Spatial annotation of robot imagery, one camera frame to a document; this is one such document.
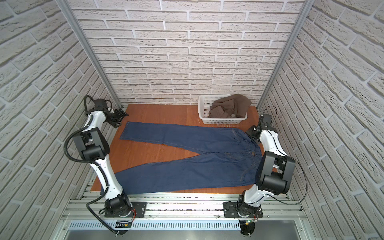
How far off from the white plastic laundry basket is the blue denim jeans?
6 cm

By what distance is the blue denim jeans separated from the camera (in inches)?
33.2

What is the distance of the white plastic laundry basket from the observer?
1049 mm
